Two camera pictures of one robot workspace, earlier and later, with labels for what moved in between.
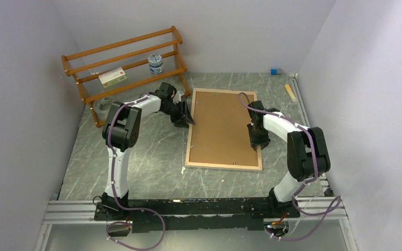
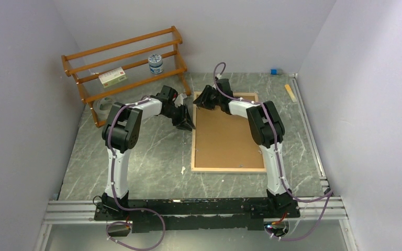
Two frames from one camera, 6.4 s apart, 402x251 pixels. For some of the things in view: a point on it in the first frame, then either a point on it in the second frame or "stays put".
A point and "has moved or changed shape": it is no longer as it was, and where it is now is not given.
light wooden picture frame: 220,138 has moved or changed shape
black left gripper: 183,115 stays put
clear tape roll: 101,107 stays put
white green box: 112,77 stays put
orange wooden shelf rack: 111,68 stays put
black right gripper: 263,141 -> 202,101
